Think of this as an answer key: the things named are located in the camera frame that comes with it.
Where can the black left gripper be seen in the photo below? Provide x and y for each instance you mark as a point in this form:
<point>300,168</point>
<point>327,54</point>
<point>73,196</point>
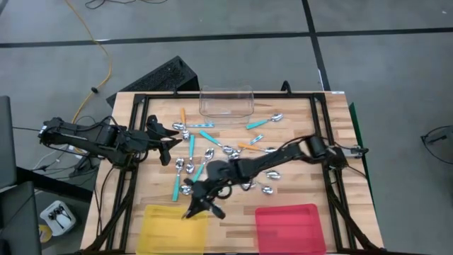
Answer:
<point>139,143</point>

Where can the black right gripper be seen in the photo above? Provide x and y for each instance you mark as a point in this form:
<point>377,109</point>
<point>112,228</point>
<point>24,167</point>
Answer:
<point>207,191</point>

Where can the teal white patterned spoon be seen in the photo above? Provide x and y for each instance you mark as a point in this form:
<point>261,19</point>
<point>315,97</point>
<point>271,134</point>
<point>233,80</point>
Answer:
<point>178,126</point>
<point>185,190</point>
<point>257,139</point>

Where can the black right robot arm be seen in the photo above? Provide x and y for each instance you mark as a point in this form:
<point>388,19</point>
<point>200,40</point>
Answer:
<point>276,159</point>

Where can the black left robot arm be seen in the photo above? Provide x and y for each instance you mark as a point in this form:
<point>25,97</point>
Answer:
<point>88,138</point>

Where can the yellow plastic bin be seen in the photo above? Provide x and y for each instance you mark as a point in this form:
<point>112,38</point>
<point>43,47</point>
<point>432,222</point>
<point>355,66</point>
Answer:
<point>166,233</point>

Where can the clear plastic bin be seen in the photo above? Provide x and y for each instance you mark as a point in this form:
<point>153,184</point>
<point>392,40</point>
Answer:
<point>226,102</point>

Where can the red plastic bin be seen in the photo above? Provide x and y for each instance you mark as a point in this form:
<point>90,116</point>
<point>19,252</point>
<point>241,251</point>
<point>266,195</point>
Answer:
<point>290,230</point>

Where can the black floor beam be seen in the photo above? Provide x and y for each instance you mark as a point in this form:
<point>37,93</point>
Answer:
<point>53,184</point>

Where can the white tray with black parts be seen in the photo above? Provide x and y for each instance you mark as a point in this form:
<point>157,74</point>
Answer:
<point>58,231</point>

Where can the yellow tape roll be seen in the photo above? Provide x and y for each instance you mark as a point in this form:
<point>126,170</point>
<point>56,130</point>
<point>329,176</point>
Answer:
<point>49,232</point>

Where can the dark grey flat panel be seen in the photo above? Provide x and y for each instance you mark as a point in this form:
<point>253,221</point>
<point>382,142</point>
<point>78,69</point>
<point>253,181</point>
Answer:
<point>7,141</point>
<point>17,219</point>

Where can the black rail clamp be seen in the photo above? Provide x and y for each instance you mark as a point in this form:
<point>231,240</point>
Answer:
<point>286,88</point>

